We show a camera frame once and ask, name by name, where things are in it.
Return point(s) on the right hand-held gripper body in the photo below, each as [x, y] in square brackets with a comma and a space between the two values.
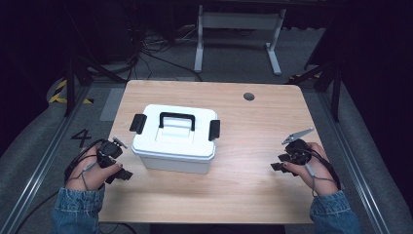
[298, 151]

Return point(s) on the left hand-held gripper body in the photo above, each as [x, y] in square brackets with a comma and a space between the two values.
[108, 152]

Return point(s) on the white plastic storage box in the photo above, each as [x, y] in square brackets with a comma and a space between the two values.
[175, 165]

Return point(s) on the person's left hand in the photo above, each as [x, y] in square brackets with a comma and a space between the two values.
[91, 175]

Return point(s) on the person's right hand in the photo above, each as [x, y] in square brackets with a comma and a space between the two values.
[319, 175]

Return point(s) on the black metal stand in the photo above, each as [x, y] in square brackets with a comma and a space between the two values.
[336, 94]
[70, 87]

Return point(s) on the grey round table grommet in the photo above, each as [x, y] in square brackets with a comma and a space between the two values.
[249, 96]

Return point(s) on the metal floor rail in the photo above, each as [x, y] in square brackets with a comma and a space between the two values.
[42, 165]
[354, 175]

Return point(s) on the white metal table frame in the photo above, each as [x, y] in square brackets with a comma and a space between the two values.
[238, 21]

